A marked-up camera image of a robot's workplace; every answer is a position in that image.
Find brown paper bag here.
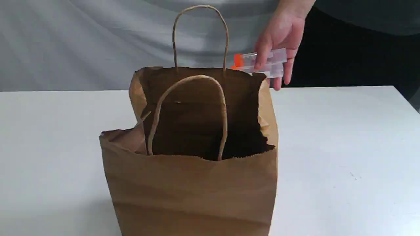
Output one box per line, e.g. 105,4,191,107
99,5,279,236

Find person's hand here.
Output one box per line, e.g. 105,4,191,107
254,0,315,91

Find grey backdrop cloth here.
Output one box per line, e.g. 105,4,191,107
0,0,279,91

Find clear tube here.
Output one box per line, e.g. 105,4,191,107
234,49,287,68
231,62,284,79

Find person's dark clothing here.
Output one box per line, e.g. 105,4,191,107
288,0,420,101

